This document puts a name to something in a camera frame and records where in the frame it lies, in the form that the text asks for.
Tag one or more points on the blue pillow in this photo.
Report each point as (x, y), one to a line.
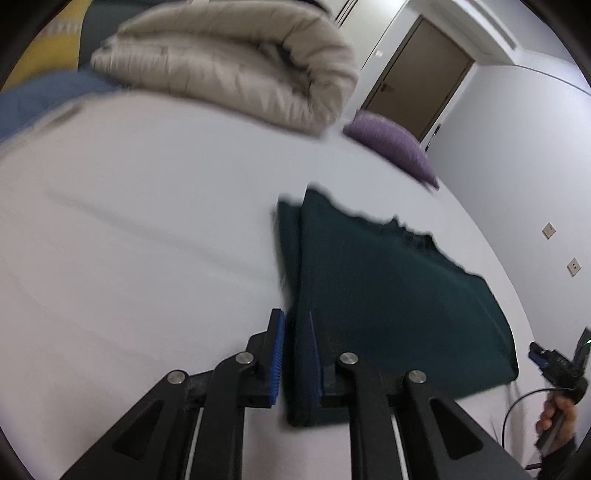
(41, 99)

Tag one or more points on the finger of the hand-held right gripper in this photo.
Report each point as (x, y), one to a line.
(540, 355)

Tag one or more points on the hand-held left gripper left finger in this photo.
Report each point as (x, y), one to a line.
(276, 360)

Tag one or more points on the thin stick beside door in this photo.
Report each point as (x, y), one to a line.
(433, 136)

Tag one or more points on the grey-blue upholstered headboard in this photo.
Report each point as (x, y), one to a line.
(104, 18)

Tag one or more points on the beige folded duvet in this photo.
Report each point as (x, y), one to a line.
(221, 60)

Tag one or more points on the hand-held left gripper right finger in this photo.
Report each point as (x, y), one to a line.
(315, 360)

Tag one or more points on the purple pillow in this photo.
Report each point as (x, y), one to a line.
(397, 143)

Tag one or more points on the white wardrobe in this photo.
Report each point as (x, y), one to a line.
(360, 23)

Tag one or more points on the yellow patterned pillow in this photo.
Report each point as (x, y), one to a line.
(46, 55)

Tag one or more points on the dark green sweater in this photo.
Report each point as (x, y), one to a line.
(392, 300)

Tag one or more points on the person's right forearm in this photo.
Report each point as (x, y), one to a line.
(561, 464)

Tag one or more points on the beige wall socket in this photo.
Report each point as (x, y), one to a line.
(548, 229)
(573, 266)

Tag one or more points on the person's right hand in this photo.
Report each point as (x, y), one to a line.
(545, 417)

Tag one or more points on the brown door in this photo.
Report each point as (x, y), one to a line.
(415, 78)

